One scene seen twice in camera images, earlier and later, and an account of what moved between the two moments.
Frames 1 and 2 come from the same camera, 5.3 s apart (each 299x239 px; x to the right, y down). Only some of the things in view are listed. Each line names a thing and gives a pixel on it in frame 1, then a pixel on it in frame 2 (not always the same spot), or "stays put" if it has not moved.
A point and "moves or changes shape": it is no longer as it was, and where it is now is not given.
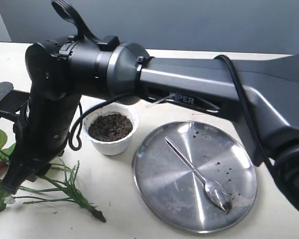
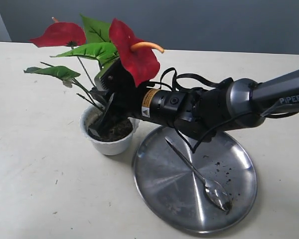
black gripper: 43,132 to 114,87
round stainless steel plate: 195,177 stays put
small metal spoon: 216,191 stays put
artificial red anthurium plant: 0,154 moves or changes shape
